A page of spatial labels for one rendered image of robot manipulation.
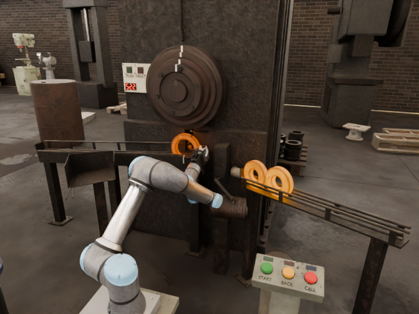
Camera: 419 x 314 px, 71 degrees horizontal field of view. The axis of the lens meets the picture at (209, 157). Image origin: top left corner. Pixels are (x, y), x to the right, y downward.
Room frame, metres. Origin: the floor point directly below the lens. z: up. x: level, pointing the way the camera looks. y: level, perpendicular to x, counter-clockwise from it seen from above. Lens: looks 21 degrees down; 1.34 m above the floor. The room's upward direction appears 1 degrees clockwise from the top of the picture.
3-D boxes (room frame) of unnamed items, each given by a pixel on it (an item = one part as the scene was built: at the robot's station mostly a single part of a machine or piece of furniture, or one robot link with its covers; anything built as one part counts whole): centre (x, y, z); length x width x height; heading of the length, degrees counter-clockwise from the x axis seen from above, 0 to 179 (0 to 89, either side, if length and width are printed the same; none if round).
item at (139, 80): (1.92, 0.44, 1.15); 0.26 x 0.02 x 0.18; 73
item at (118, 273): (0.88, 0.33, 0.52); 0.13 x 0.12 x 0.14; 55
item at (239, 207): (1.49, -0.13, 0.27); 0.22 x 0.13 x 0.53; 73
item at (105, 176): (1.61, 0.70, 0.36); 0.26 x 0.20 x 0.72; 108
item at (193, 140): (1.72, 0.15, 0.75); 0.18 x 0.03 x 0.18; 72
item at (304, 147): (3.54, -0.62, 0.22); 1.20 x 0.81 x 0.44; 71
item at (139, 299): (0.88, 0.32, 0.40); 0.15 x 0.15 x 0.10
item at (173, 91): (1.63, 0.18, 1.11); 0.28 x 0.06 x 0.28; 73
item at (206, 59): (1.72, 0.15, 1.11); 0.47 x 0.06 x 0.47; 73
